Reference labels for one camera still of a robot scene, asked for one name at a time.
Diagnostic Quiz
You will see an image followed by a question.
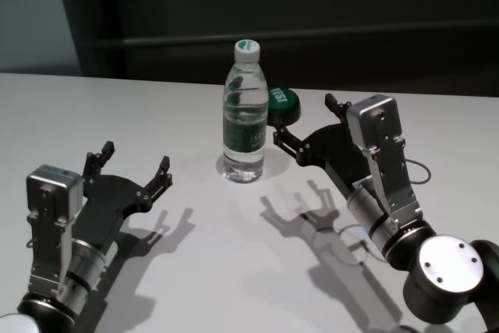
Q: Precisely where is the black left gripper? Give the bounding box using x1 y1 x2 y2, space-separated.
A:
72 140 174 248

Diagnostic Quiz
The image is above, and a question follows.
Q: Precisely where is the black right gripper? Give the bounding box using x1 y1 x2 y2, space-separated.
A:
272 93 376 194

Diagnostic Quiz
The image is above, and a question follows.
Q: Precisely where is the clear water bottle green label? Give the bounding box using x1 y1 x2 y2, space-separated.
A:
221 39 270 183

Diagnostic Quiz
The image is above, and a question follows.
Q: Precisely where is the green button black base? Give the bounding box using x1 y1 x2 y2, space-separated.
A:
267 85 302 127

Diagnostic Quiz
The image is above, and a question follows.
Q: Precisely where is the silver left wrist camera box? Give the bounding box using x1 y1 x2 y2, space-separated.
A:
26 164 85 295

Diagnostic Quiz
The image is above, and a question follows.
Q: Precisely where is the grey horizontal rail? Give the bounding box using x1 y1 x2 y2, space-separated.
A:
83 32 499 48

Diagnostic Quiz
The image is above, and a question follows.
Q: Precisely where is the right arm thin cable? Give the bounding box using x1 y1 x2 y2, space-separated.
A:
405 159 432 185

